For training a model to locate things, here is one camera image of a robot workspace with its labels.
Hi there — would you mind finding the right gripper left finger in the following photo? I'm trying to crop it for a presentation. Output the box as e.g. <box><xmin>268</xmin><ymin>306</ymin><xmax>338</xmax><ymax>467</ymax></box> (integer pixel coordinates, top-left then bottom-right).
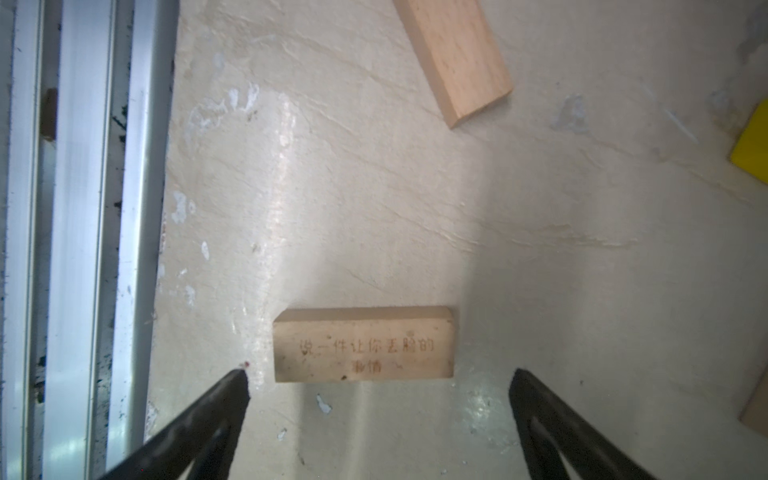
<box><xmin>104</xmin><ymin>369</ymin><xmax>250</xmax><ymax>479</ymax></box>

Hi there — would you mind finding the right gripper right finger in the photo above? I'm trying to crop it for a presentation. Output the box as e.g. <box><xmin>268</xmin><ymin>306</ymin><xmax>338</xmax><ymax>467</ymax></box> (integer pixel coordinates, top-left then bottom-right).
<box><xmin>509</xmin><ymin>369</ymin><xmax>653</xmax><ymax>479</ymax></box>

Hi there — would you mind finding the wood block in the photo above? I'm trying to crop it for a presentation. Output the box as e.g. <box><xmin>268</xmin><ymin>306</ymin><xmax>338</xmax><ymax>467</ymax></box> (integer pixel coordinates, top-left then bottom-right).
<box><xmin>272</xmin><ymin>306</ymin><xmax>457</xmax><ymax>383</ymax></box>
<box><xmin>394</xmin><ymin>0</ymin><xmax>513</xmax><ymax>129</ymax></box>

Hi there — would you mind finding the wood block angled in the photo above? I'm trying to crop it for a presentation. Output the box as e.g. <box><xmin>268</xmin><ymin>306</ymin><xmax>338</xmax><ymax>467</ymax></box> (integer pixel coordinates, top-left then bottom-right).
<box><xmin>739</xmin><ymin>370</ymin><xmax>768</xmax><ymax>437</ymax></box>

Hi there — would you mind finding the yellow cube block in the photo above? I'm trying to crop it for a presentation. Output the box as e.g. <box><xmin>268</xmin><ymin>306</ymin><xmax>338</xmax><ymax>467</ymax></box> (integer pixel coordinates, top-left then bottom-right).
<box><xmin>730</xmin><ymin>100</ymin><xmax>768</xmax><ymax>184</ymax></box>

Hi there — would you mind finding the aluminium mounting rail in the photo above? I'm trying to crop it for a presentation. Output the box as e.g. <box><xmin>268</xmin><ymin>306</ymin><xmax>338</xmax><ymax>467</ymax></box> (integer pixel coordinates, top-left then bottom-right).
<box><xmin>1</xmin><ymin>1</ymin><xmax>179</xmax><ymax>479</ymax></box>

